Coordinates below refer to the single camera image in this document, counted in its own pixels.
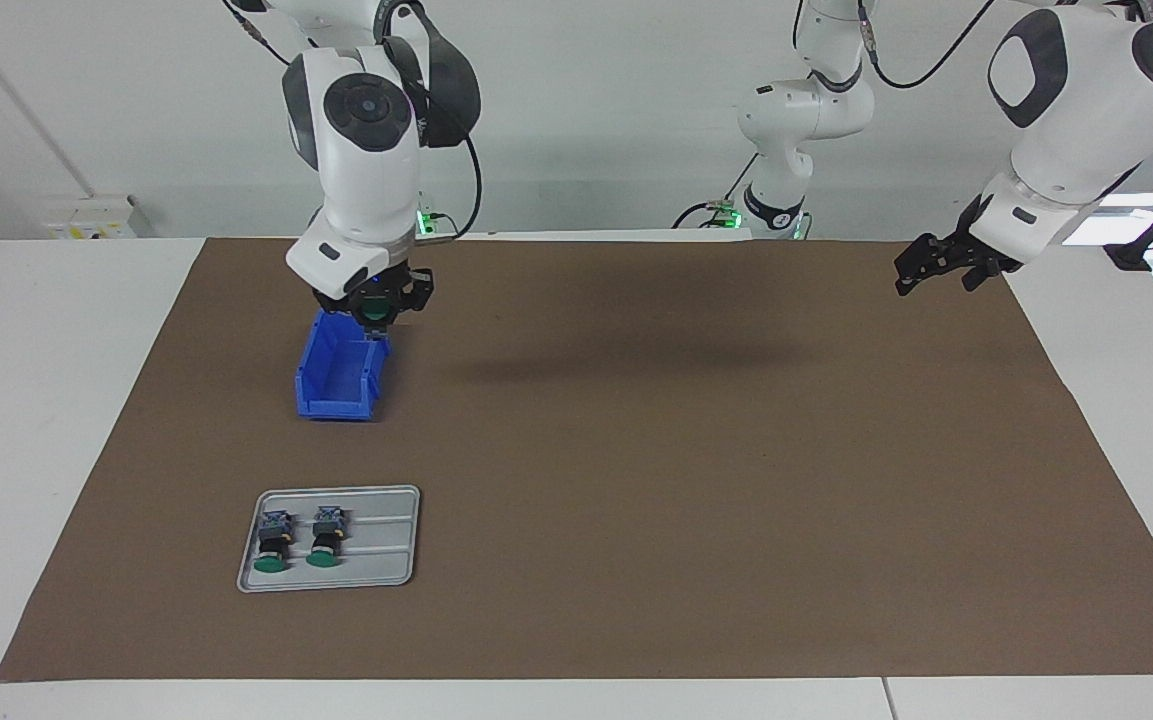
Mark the grey metal tray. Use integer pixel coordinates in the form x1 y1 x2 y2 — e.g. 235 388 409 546
236 485 422 594

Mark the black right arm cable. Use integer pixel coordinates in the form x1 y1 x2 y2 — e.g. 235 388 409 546
221 0 485 241

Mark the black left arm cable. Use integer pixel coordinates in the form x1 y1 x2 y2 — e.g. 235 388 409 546
856 0 999 91

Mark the black base cable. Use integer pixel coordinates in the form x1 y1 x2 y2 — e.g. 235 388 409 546
672 155 763 230

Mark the brown paper table mat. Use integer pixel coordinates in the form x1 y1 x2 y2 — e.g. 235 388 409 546
0 236 1153 683

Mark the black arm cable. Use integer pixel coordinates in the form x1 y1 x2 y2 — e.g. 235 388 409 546
221 0 485 241
856 0 999 91

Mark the white box with yellow labels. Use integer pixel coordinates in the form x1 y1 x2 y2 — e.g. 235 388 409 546
41 195 155 240

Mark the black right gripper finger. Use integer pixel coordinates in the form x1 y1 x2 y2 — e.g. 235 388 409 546
312 288 363 327
393 266 436 314

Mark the blue plastic storage bin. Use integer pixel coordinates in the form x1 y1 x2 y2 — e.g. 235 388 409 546
294 308 392 422

